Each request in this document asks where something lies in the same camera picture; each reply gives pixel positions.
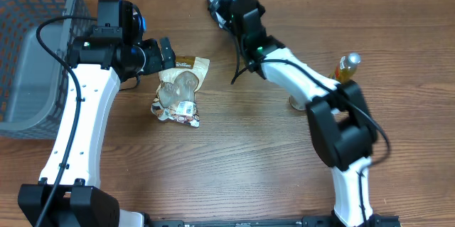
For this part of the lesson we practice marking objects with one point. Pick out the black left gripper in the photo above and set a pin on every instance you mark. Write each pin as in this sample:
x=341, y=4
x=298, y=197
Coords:
x=153, y=62

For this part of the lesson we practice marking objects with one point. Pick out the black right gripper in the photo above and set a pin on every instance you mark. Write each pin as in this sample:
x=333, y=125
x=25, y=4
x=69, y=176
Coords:
x=233, y=30

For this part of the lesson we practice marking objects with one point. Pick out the beige brown snack bag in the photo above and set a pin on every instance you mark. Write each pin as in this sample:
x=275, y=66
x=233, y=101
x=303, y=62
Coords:
x=176, y=94

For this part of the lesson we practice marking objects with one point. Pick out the green lidded white jar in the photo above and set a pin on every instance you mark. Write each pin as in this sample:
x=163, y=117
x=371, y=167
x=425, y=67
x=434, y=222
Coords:
x=297, y=105

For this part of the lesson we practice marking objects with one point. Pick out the yellow dish soap bottle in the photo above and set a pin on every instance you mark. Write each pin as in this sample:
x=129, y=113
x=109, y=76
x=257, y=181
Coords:
x=346, y=68

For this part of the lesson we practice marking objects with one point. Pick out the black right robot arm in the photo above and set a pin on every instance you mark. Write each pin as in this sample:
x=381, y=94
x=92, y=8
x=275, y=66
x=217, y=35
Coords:
x=341, y=128

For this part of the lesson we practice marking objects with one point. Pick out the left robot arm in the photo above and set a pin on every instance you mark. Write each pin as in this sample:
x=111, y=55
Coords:
x=68, y=191

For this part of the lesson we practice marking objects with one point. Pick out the grey plastic mesh basket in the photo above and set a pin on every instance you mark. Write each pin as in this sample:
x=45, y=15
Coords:
x=33, y=84

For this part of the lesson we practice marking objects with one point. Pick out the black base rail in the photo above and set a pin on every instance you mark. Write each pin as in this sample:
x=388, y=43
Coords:
x=306, y=221

